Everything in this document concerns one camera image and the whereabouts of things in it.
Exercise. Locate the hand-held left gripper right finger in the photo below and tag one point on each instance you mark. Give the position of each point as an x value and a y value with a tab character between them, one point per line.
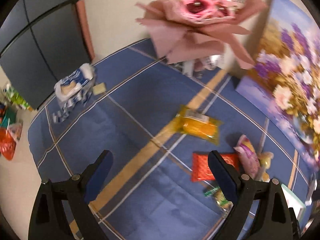
222	177

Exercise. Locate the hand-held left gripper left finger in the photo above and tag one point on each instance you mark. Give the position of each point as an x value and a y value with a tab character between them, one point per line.
101	177

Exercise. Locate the pink purple snack packet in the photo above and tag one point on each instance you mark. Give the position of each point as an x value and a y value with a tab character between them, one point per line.
247	155

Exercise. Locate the yellow jelly cup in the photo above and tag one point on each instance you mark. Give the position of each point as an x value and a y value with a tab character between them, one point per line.
266	161

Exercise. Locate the teal shallow cardboard box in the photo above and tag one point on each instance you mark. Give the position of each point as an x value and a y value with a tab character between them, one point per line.
292	200

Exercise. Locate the green white cow-print packet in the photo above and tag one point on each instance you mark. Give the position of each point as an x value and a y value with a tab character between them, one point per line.
220	197

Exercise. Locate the red snack packet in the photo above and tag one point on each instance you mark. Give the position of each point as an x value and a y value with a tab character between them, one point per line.
201	166

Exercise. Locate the blue plaid tablecloth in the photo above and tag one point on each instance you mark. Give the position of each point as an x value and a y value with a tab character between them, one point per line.
140	180

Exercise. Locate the yellow corn packet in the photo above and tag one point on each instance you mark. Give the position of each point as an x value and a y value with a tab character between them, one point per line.
197	127

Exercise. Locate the small yellow pad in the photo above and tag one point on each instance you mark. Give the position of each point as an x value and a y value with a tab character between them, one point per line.
99	88

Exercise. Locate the blue white tissue pack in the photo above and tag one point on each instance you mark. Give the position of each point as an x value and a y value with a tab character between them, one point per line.
72	90

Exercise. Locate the white plastic bag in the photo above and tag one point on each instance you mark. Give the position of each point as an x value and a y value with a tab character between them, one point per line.
16	130

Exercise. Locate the red plastic bag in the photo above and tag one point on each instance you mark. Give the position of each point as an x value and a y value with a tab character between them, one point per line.
7	145

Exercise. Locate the green packets on floor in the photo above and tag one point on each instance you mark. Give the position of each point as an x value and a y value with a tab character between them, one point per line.
17	97

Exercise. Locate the floral painting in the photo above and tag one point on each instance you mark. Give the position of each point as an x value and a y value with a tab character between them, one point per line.
287	80

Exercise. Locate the pink rolled mat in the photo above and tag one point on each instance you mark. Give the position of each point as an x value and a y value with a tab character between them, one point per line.
85	30

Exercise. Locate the dark grey cabinet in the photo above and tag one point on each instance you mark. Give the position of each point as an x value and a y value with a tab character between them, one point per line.
37	42

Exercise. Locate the pink flower bouquet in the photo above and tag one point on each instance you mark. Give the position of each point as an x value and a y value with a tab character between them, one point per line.
197	17

